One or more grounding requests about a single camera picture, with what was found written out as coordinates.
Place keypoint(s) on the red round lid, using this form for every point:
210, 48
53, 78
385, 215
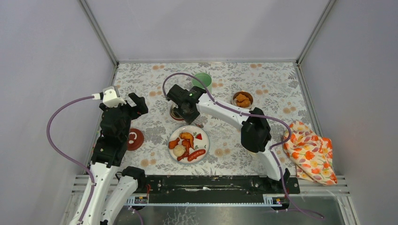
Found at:
135, 140

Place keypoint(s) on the black tongs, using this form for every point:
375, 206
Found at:
198, 124

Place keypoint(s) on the fried chicken piece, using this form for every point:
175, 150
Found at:
240, 98
245, 103

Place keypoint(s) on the left rice ball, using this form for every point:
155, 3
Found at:
179, 150

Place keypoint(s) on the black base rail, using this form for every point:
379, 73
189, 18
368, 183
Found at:
213, 189

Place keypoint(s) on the orange drumstick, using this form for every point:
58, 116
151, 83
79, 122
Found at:
172, 144

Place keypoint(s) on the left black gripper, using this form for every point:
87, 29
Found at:
125, 107

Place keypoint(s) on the white plate with food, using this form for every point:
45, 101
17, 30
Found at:
201, 141

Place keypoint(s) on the green cylindrical container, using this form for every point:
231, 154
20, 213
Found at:
203, 80

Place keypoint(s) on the orange floral cloth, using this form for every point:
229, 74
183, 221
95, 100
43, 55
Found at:
311, 153

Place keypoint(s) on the red sausage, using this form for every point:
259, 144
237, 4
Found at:
196, 154

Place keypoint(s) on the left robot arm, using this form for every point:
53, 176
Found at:
97, 206

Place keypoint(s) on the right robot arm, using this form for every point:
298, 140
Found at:
255, 135

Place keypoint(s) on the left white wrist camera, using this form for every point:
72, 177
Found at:
110, 97

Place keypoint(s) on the floral table mat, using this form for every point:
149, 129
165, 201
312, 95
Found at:
275, 88

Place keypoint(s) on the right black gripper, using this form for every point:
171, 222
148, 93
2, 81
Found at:
190, 119

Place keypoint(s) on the steel bowl red band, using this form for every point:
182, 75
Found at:
174, 115
248, 95

